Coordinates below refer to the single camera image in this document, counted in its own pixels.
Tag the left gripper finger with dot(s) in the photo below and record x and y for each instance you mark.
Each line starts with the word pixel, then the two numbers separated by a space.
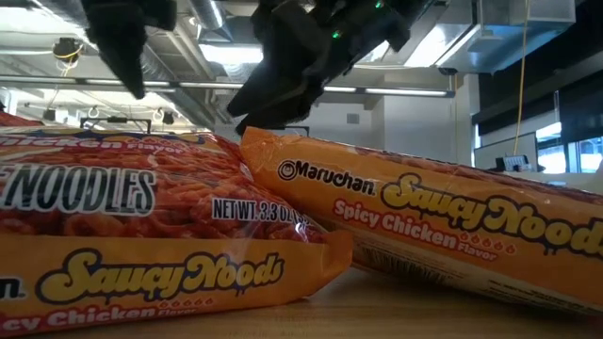
pixel 118 37

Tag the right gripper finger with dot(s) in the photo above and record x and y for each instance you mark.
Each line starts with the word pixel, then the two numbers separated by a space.
pixel 268 92
pixel 292 110

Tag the orange Saucy Noods pack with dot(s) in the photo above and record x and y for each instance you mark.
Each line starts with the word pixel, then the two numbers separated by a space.
pixel 141 282
pixel 424 226

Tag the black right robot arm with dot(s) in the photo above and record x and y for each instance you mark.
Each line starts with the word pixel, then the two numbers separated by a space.
pixel 405 19

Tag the glass window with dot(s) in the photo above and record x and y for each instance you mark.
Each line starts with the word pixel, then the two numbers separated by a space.
pixel 551 155

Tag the black bracket frame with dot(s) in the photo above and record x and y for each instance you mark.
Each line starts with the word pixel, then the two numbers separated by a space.
pixel 141 120
pixel 301 127

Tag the ribbed silver air duct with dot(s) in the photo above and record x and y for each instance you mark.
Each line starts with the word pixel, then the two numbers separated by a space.
pixel 165 56

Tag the round silver air duct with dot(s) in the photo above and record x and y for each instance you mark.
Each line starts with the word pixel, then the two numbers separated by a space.
pixel 207 14

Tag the grey square wall vent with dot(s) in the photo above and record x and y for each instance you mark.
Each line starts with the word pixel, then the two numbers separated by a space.
pixel 353 118

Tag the rectangular metal air duct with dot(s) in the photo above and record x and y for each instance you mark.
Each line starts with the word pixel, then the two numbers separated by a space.
pixel 471 42

